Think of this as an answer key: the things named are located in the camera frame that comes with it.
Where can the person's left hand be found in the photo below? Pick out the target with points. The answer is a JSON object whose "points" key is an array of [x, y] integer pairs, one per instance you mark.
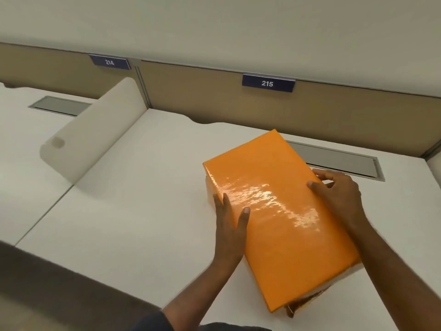
{"points": [[227, 241]]}

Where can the person's right hand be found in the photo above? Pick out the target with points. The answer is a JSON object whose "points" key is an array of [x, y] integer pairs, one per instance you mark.
{"points": [[344, 199]]}

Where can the person's right middle finger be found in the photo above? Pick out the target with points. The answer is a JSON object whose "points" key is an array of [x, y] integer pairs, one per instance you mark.
{"points": [[329, 185]]}

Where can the person's right thumb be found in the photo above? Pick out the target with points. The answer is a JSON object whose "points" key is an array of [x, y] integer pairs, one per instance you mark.
{"points": [[318, 192]]}

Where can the person's left thumb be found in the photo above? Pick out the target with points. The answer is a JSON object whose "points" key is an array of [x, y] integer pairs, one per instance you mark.
{"points": [[242, 222]]}

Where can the orange box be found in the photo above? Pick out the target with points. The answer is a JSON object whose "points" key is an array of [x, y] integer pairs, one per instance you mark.
{"points": [[275, 217]]}

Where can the person's right forearm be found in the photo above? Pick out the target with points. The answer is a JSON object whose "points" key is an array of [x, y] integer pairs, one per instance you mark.
{"points": [[396, 279]]}

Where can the person's left forearm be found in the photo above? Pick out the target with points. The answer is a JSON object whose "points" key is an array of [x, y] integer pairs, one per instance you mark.
{"points": [[196, 296]]}

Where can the beige partition panel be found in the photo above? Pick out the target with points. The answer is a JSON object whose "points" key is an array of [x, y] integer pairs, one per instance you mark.
{"points": [[62, 70], [310, 113]]}

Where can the white rounded desk divider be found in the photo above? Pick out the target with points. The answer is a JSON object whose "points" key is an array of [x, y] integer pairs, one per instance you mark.
{"points": [[93, 130], [434, 170]]}

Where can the dark blue label sign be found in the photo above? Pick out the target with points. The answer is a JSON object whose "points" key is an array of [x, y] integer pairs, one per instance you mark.
{"points": [[268, 83], [109, 61]]}

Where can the dark shirt sleeve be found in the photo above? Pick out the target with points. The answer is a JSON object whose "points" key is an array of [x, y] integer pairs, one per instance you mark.
{"points": [[155, 324]]}

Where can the grey partition post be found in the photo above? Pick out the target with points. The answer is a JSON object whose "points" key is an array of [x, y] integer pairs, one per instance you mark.
{"points": [[432, 150], [143, 87]]}

